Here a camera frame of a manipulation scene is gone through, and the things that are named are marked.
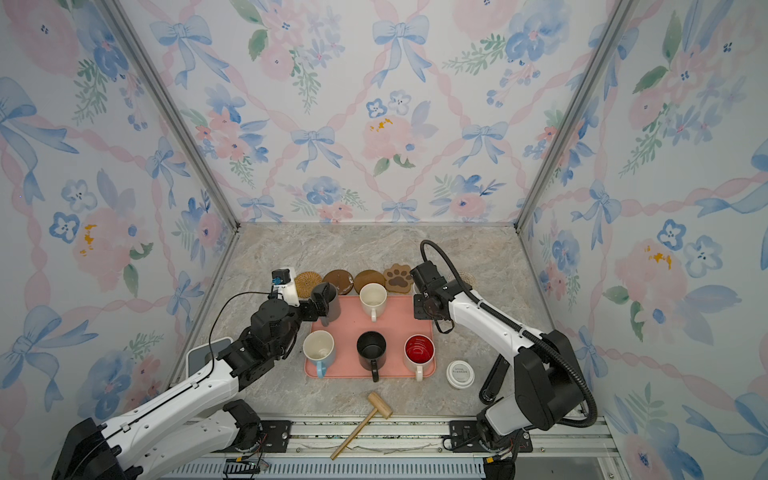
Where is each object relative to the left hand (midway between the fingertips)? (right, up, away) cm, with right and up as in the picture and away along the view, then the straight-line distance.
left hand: (312, 282), depth 77 cm
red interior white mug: (+28, -21, +10) cm, 37 cm away
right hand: (+30, -8, +11) cm, 33 cm away
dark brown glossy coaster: (+3, -1, +27) cm, 27 cm away
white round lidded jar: (+38, -24, +1) cm, 45 cm away
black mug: (+14, -19, +9) cm, 26 cm away
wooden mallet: (+17, -32, +1) cm, 36 cm away
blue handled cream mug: (0, -19, +9) cm, 21 cm away
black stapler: (+46, -28, +1) cm, 54 cm away
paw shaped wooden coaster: (+23, -1, +27) cm, 36 cm away
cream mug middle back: (+15, -7, +18) cm, 24 cm away
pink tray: (+21, -21, +14) cm, 33 cm away
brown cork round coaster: (+12, 0, +27) cm, 30 cm away
